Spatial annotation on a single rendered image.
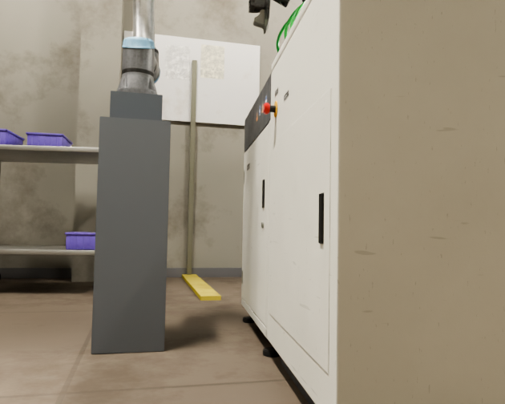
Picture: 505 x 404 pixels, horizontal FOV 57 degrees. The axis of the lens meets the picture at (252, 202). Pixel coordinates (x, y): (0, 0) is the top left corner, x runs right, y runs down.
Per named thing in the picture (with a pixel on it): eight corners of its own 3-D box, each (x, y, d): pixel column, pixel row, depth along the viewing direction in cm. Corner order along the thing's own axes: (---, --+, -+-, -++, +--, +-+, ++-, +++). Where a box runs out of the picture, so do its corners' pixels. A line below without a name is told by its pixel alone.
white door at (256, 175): (240, 297, 218) (243, 152, 222) (245, 297, 218) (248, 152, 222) (263, 327, 154) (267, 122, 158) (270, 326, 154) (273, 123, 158)
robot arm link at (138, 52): (118, 66, 168) (119, 30, 169) (125, 78, 181) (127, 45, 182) (151, 68, 169) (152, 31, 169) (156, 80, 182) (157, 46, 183)
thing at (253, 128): (244, 151, 220) (245, 118, 221) (254, 151, 221) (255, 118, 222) (268, 122, 159) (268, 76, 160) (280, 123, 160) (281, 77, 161)
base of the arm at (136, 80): (115, 91, 165) (115, 64, 165) (116, 103, 179) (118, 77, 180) (158, 95, 168) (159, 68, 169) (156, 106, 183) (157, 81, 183)
